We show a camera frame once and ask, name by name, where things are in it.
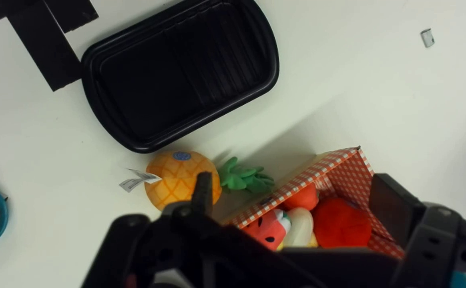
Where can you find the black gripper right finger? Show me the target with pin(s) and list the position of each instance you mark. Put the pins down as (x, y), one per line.
(431, 236)

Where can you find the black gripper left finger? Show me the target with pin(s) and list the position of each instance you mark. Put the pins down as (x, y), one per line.
(184, 239)

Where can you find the watermelon slice plush toy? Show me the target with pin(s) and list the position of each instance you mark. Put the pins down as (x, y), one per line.
(271, 229)

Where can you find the pineapple plush toy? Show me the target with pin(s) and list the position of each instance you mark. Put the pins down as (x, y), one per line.
(172, 177)

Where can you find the red tomato plush toy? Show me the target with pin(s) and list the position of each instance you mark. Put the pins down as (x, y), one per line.
(338, 225)

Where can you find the peeled banana plush toy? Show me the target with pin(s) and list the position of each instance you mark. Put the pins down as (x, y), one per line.
(301, 229)

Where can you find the strawberry plush toy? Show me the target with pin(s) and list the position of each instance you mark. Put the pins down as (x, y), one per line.
(305, 199)

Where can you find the black rectangular tray pot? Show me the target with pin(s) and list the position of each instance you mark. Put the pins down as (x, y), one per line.
(180, 69)

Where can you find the red checkered cardboard box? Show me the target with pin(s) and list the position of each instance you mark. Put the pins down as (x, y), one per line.
(341, 173)

